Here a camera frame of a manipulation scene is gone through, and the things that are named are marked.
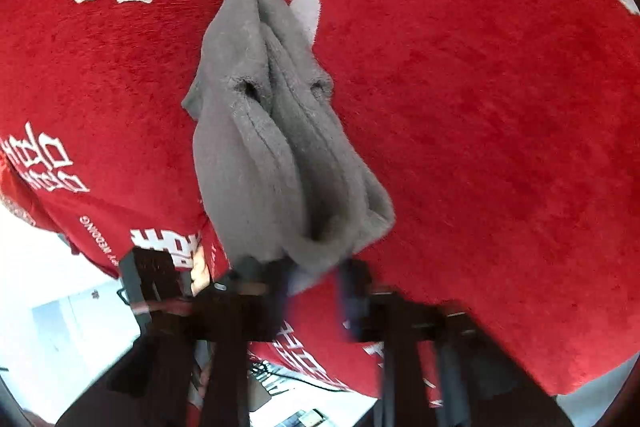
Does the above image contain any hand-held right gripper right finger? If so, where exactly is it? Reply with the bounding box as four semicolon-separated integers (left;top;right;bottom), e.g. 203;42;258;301
337;257;576;427

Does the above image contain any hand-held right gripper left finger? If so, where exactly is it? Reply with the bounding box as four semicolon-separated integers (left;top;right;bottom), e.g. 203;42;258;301
59;257;288;427

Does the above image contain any grey knit sweater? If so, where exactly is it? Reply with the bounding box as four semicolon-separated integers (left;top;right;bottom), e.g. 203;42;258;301
181;0;396;279

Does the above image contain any red printed sofa cover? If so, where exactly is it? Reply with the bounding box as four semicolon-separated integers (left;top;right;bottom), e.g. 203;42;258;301
0;0;640;408

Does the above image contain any red printed cushion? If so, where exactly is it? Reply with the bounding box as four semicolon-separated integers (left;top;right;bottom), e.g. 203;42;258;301
0;0;286;280

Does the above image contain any black cable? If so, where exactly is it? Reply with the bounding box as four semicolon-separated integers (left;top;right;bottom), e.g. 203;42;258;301
249;357;353;392

